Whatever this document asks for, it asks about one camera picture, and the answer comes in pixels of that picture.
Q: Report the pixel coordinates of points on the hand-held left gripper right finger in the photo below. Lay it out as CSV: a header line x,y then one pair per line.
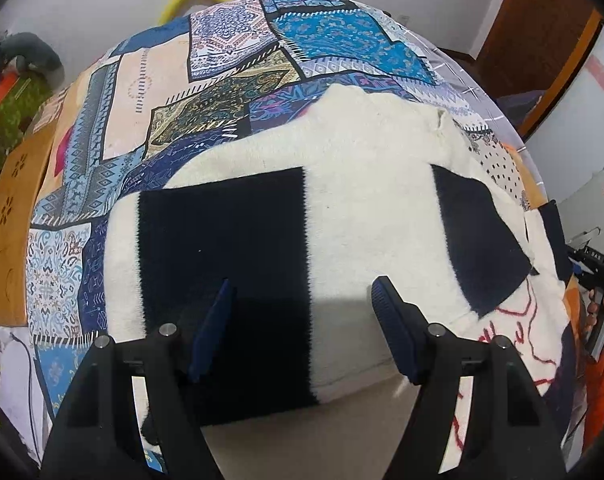
x,y
392,325

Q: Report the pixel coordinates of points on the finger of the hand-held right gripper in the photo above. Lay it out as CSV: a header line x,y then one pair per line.
x,y
579,260

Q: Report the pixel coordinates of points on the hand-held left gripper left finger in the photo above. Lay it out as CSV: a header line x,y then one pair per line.
x,y
209,335

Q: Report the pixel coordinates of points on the white and black sweater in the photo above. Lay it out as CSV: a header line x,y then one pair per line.
x,y
372,200

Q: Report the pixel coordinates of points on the person's right hand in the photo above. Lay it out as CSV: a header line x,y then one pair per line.
x,y
593,312

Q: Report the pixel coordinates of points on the white panel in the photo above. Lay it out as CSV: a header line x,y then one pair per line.
x,y
592,200

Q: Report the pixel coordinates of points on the white cloth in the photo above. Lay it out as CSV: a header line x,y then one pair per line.
x,y
12,400

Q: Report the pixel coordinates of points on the wooden door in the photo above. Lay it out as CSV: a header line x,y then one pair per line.
x,y
532,35

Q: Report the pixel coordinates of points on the patchwork print bedsheet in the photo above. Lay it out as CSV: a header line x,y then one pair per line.
x,y
132,110

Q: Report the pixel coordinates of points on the grey plush toy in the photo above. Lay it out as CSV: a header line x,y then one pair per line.
x,y
32,55

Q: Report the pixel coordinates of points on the yellow hoop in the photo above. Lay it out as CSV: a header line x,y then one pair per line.
x,y
169,2

